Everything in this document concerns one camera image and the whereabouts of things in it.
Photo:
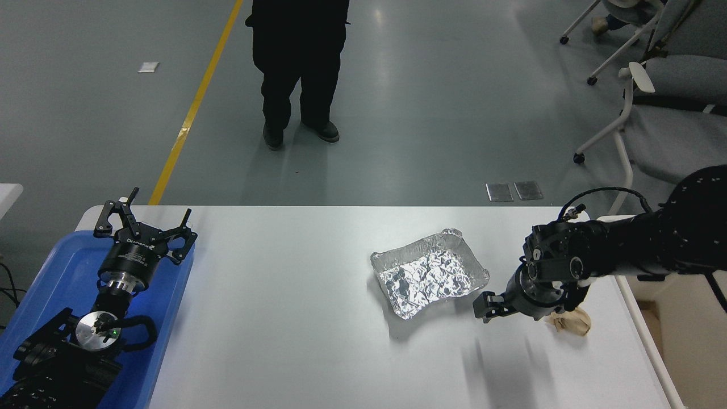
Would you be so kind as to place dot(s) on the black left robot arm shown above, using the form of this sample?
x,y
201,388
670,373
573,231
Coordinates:
x,y
51,363

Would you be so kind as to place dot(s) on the metal floor plate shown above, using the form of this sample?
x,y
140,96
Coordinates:
x,y
528,190
500,192

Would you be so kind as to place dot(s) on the crinkled silver foil tray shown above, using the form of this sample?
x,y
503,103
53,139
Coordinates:
x,y
429,275

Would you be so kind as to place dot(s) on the white side table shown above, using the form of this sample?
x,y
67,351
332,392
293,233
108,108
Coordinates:
x,y
8,199

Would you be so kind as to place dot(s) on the grey chair with white frame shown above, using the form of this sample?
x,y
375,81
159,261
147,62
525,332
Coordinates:
x,y
681,142

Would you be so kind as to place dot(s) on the large pale plastic bin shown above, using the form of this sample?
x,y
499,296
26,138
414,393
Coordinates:
x,y
681,341

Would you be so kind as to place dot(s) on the crumpled tan paper ball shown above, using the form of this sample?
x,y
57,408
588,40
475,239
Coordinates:
x,y
573,325

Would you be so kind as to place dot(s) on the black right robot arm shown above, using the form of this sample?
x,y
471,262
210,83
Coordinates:
x,y
625,244

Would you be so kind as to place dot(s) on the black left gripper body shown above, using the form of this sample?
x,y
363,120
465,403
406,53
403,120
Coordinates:
x,y
134,257

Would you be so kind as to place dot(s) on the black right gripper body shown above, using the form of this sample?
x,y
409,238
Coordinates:
x,y
534,301

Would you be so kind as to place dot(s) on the blue plastic tray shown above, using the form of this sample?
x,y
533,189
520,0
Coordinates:
x,y
62,267

